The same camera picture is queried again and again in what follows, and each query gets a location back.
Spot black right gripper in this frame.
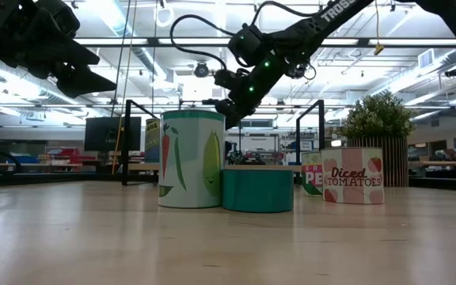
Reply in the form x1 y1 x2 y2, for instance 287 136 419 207
214 73 271 131

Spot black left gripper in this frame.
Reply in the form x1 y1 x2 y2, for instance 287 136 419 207
4 0 118 99

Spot white mixed vegetables can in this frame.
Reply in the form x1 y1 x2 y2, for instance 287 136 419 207
158 109 226 210

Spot tall blue peas can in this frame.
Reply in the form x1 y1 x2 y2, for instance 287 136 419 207
144 117 161 164

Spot short green peas can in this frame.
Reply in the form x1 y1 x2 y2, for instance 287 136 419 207
301 151 325 198

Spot short diced tomatoes can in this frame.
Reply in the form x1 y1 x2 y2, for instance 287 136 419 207
321 147 386 206

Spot black monitor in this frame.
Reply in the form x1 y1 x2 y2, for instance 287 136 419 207
84 116 143 153

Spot short teal can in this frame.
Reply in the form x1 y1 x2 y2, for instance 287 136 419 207
222 169 295 214

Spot red background crates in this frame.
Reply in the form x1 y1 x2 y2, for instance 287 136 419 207
36 146 98 175

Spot green plant slatted pot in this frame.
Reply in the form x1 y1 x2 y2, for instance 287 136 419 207
340 93 416 188

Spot background wooden table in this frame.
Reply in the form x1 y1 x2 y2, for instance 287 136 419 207
408 160 456 179

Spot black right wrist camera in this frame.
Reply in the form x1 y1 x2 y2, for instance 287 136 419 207
213 67 249 91

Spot black overhead rig frame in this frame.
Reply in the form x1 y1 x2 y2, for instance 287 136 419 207
73 36 456 49

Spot black hanging cable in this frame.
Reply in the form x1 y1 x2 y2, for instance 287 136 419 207
110 0 133 118

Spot round black ceiling camera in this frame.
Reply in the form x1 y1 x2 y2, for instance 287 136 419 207
193 62 211 79

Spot black overhead camera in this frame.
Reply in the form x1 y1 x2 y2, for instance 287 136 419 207
289 62 317 82

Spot wooden shelf black frame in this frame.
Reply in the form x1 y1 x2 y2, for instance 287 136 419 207
121 98 325 187

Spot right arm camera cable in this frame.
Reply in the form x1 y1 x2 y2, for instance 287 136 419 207
169 0 324 70

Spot black table frame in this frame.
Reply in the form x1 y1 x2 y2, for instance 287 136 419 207
0 173 456 188

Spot yellow hanging tag cord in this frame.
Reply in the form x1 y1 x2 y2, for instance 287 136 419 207
373 0 386 56

